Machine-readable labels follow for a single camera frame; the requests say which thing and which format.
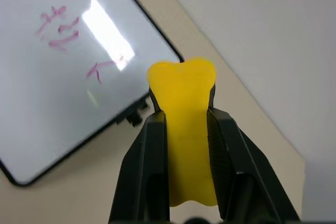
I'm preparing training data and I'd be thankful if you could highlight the black-framed whiteboard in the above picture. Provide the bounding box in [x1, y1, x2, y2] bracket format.
[0, 0, 185, 188]

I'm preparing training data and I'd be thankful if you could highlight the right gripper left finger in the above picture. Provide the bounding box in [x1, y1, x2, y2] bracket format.
[109, 87, 170, 224]

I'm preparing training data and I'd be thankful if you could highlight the yellow whiteboard eraser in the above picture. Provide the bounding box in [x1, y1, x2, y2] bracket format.
[146, 56, 218, 207]

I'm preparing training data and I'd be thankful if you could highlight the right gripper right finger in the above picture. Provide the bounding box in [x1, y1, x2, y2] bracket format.
[206, 83, 302, 222]

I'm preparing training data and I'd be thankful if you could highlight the black whiteboard edge clip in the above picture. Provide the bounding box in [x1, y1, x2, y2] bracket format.
[125, 95, 150, 127]

